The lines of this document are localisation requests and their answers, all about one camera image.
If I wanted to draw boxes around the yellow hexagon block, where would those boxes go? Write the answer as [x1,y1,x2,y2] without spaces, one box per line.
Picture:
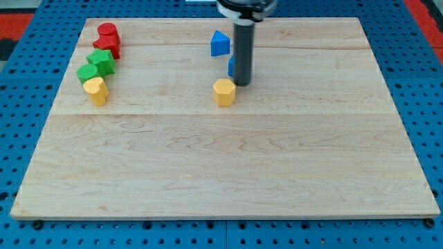
[213,79,236,107]

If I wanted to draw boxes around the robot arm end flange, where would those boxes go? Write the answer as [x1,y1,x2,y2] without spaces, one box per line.
[216,0,278,26]

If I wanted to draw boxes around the yellow heart block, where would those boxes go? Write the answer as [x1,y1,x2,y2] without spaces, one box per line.
[82,77,109,107]

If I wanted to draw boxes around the blue cube block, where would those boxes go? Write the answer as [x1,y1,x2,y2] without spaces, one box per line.
[227,55,235,77]

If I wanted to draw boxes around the wooden board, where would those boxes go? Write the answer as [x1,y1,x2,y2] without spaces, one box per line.
[10,17,440,221]

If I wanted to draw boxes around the blue triangle block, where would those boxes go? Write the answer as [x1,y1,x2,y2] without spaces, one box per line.
[210,30,230,57]

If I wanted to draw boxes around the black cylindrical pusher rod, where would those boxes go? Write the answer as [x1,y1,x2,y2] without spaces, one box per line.
[233,24,255,86]

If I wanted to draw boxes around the green star block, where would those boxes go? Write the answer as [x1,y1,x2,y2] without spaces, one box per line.
[87,48,116,77]

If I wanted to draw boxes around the red star block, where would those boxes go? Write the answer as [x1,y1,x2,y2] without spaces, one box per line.
[93,36,120,59]

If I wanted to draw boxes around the green cylinder block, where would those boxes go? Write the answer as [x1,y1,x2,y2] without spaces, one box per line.
[76,64,100,84]

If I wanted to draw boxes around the red cylinder block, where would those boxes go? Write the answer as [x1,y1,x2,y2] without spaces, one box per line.
[97,22,120,44]

